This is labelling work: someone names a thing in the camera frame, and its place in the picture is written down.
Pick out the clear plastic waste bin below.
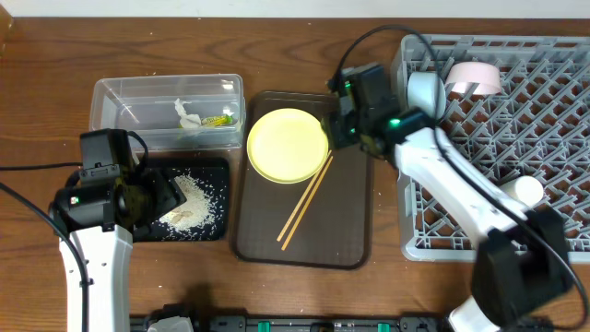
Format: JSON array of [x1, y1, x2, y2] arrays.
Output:
[[89, 74, 246, 152]]

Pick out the white tissue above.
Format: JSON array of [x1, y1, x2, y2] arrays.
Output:
[[174, 99, 202, 129]]

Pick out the grey dishwasher rack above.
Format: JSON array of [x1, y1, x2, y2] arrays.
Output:
[[391, 35, 589, 264]]

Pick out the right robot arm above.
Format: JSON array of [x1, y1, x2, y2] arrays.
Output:
[[322, 64, 589, 331]]

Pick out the blue bowl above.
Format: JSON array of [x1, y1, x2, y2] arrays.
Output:
[[407, 72, 446, 120]]

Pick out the black waste tray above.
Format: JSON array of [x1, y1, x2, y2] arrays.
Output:
[[134, 158, 230, 243]]

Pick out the small white green cup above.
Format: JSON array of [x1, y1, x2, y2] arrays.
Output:
[[499, 175, 544, 208]]

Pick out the wooden chopstick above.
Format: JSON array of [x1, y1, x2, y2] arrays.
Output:
[[280, 156, 335, 252], [276, 148, 333, 243]]

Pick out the white bowl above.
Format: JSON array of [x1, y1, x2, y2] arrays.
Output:
[[445, 62, 502, 95]]

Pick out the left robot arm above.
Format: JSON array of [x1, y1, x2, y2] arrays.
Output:
[[50, 167, 185, 331]]

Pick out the yellow plate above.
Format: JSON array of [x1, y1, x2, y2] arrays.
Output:
[[246, 108, 329, 184]]

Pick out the green snack wrapper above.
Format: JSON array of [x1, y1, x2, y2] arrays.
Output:
[[201, 114, 233, 127]]

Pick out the brown serving tray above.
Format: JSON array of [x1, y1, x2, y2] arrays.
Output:
[[231, 91, 372, 270]]

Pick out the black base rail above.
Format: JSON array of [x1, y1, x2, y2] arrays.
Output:
[[130, 304, 446, 332]]

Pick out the upper wooden chopstick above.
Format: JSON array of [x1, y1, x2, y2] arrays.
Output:
[[276, 148, 333, 243]]

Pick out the pile of rice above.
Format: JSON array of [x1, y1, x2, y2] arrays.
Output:
[[158, 174, 219, 241]]

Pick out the lower wooden chopstick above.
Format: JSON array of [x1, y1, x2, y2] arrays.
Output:
[[280, 156, 335, 252]]

